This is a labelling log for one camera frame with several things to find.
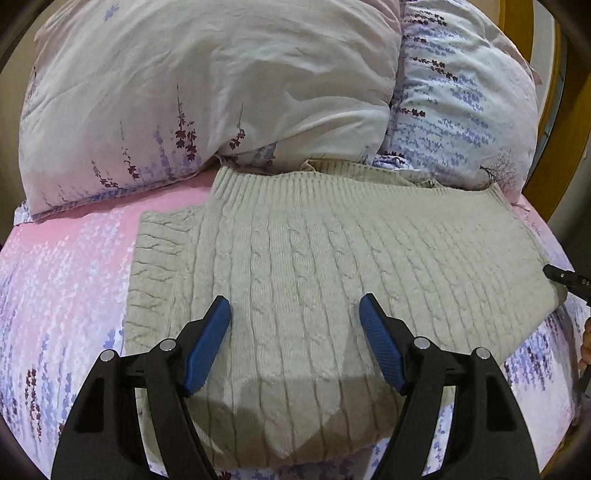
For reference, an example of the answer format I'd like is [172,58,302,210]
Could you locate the beige cable knit sweater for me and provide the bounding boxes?
[124,161,566,470]

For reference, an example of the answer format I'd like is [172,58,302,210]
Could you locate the person's right hand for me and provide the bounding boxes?
[578,318,591,371]

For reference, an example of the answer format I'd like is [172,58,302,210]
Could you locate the pink floral bed sheet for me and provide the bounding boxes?
[1,172,589,473]

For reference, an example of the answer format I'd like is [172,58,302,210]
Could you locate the right blue floral pillow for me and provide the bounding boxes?
[372,1,538,203]

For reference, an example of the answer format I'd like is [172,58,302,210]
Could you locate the wooden framed glass door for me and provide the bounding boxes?
[498,1,590,225]

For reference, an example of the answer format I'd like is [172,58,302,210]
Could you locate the left pink floral pillow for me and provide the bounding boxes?
[19,1,402,220]

